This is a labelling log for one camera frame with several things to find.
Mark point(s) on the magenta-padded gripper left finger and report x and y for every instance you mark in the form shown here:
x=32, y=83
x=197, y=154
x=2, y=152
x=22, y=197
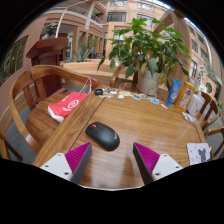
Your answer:
x=60, y=165

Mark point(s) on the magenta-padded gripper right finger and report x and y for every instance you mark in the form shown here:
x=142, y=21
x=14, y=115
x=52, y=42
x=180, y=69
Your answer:
x=165, y=165

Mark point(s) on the black computer mouse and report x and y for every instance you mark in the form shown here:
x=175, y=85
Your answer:
x=103, y=136

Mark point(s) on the grey patterned mouse pad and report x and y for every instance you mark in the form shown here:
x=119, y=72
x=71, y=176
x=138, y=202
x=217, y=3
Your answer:
x=199, y=154

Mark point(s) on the clear plastic case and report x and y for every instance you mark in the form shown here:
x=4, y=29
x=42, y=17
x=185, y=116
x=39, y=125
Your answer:
x=189, y=117

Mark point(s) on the small white sticker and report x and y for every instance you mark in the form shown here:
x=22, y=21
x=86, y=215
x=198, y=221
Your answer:
x=164, y=106

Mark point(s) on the red and white bag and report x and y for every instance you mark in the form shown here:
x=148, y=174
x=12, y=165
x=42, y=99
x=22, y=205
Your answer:
x=66, y=106

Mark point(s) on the small blue sticker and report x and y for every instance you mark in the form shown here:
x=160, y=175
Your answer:
x=140, y=97
x=154, y=100

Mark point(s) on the blue squeeze tube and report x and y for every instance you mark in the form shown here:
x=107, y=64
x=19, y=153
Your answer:
x=173, y=93

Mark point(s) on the yellow-flowered potted plant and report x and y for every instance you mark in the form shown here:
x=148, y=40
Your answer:
x=220, y=107

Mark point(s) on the black car key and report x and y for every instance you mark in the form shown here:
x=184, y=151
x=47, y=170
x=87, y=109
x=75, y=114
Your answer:
x=98, y=92

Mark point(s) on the wooden planter box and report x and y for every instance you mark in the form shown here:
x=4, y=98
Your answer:
x=83, y=68

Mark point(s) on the green potted plant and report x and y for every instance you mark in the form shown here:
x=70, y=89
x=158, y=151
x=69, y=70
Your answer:
x=146, y=50

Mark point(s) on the dark bust statue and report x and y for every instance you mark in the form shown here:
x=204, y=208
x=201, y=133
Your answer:
x=50, y=31

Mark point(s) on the dark red wooden pedestal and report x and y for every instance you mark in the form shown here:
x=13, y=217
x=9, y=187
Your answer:
x=50, y=63

